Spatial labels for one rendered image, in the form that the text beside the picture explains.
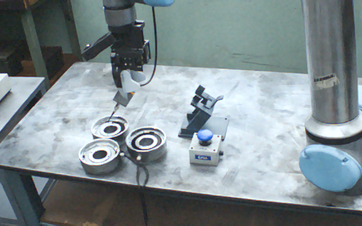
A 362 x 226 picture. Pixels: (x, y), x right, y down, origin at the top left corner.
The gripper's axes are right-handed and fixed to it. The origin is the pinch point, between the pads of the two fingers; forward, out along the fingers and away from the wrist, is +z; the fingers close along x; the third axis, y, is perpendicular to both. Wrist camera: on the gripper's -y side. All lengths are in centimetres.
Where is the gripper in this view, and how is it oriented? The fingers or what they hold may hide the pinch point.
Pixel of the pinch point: (125, 92)
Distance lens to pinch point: 110.0
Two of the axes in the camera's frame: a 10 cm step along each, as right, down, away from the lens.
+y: 9.7, 0.7, -2.4
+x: 2.4, -5.6, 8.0
